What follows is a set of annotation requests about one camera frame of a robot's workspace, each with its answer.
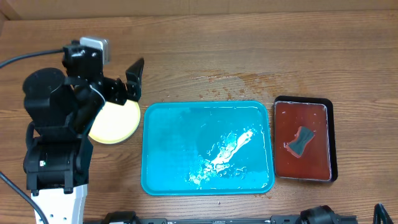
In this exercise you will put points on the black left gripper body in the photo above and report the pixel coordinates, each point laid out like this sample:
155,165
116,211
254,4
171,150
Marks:
111,91

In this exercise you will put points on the yellow plate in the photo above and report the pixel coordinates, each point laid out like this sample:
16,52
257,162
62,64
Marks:
115,123

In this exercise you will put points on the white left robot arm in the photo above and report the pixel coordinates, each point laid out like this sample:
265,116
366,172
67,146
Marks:
63,105

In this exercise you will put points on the blue plastic tray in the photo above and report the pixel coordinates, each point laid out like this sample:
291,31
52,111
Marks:
207,148

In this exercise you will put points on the black tray with red water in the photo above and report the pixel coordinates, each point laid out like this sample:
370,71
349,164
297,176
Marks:
318,161

